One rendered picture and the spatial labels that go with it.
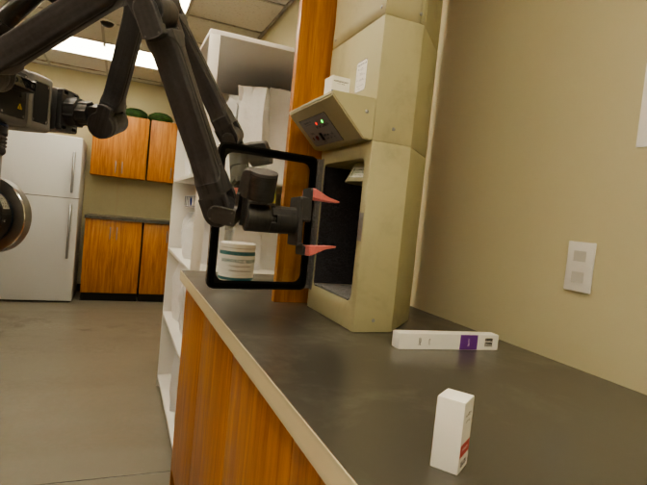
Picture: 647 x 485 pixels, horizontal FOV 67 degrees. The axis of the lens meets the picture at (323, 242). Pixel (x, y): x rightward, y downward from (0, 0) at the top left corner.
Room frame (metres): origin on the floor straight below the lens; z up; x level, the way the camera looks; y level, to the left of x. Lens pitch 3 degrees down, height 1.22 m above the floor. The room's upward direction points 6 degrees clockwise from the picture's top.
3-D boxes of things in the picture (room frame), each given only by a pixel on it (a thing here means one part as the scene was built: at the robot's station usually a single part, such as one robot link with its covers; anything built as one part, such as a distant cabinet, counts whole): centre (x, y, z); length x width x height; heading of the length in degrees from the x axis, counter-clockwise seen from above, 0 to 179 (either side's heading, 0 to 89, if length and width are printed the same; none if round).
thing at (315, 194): (1.06, 0.02, 1.24); 0.09 x 0.07 x 0.07; 113
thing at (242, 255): (1.40, 0.17, 1.19); 0.30 x 0.01 x 0.40; 120
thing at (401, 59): (1.39, -0.15, 1.33); 0.32 x 0.25 x 0.77; 23
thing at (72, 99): (1.47, 0.76, 1.45); 0.09 x 0.08 x 0.12; 176
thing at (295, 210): (1.03, 0.08, 1.20); 0.07 x 0.07 x 0.10; 23
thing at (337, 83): (1.28, 0.01, 1.54); 0.05 x 0.05 x 0.06; 23
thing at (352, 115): (1.32, 0.02, 1.46); 0.32 x 0.12 x 0.10; 23
